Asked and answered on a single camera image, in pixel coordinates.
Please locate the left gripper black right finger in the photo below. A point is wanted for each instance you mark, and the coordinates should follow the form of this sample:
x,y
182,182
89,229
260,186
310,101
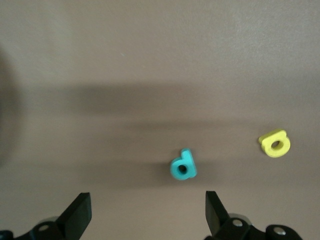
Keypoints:
x,y
217,217

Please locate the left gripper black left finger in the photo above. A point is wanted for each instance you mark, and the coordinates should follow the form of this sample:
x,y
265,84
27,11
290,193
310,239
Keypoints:
x,y
75,217

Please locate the teal letter p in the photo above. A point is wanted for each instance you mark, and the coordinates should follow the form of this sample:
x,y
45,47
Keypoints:
x,y
188,160

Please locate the yellow letter d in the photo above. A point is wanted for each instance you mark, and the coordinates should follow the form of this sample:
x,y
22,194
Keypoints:
x,y
268,149

